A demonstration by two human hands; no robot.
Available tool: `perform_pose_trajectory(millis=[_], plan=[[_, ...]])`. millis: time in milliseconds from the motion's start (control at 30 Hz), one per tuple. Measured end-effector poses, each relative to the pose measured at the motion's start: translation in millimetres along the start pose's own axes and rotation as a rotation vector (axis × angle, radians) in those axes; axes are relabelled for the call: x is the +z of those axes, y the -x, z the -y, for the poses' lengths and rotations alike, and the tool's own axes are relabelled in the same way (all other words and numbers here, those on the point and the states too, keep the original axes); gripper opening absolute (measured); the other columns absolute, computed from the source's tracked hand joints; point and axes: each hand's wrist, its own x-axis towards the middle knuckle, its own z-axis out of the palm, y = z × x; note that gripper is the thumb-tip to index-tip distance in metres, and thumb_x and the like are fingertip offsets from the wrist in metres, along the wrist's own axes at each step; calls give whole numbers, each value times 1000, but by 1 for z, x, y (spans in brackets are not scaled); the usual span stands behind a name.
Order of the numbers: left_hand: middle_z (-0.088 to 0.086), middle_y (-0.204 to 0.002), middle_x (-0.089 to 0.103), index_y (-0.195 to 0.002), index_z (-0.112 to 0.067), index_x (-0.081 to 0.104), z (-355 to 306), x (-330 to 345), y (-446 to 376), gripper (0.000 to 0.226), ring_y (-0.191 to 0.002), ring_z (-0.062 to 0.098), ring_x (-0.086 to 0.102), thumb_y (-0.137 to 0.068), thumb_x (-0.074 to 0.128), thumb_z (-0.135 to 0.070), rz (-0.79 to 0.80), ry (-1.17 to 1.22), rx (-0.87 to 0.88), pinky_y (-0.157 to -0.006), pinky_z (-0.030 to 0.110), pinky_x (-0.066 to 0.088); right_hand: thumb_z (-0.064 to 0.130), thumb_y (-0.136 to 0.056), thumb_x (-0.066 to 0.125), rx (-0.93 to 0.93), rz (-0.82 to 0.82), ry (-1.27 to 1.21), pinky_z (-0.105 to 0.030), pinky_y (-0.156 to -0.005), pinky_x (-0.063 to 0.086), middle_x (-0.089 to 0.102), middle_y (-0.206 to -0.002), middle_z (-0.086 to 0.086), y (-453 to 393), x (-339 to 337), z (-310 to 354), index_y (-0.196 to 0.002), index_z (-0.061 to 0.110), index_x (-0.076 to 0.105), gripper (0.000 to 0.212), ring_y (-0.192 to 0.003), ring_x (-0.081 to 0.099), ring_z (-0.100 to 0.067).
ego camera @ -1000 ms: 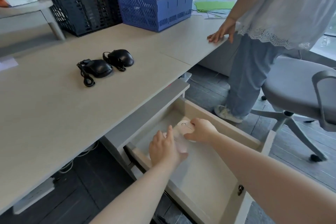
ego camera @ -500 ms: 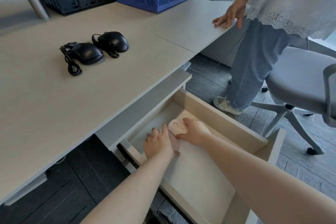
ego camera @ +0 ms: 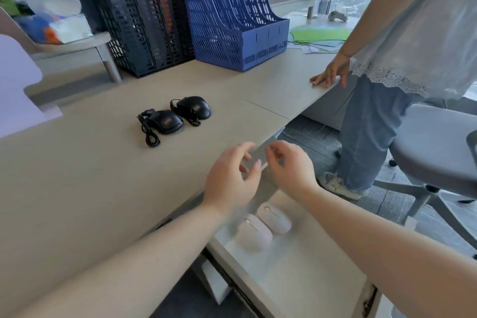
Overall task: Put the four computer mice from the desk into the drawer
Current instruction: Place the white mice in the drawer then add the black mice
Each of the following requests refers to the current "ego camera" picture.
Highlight white wireless mouse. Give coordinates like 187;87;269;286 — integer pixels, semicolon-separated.
256;202;293;235
237;214;273;251

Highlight black plastic file rack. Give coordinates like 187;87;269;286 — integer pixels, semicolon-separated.
91;0;196;78

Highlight pale blue paper sheets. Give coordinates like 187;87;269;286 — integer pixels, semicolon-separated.
287;24;353;55

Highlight person's right hand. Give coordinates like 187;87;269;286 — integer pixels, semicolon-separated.
264;140;321;201

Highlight person's left hand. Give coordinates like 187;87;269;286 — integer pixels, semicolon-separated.
203;141;263;216

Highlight person's left forearm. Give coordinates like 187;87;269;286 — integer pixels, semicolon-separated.
14;202;229;318

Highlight grey drawer with lock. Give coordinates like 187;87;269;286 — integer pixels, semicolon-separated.
201;164;385;318

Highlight blue orange tissue pack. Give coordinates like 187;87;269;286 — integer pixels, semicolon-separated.
16;0;94;45

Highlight brown board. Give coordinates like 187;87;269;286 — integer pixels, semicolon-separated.
0;6;40;55

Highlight lilac paper sheet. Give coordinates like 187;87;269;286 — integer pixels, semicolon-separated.
0;33;63;140

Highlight green paper sheets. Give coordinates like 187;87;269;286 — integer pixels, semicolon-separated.
290;27;352;45

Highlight blue plastic file rack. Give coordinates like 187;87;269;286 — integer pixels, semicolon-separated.
179;0;291;72

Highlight grey office chair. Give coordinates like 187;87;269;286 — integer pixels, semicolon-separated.
374;103;477;259

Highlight wooden desk riser shelf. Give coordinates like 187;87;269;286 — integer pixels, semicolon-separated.
31;32;123;83
270;0;324;19

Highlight black wired mouse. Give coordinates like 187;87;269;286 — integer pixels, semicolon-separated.
170;95;212;127
137;108;184;148

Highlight orange folder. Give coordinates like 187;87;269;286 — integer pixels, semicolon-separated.
156;0;176;31

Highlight person's right forearm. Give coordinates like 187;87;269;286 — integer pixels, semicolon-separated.
302;185;477;318

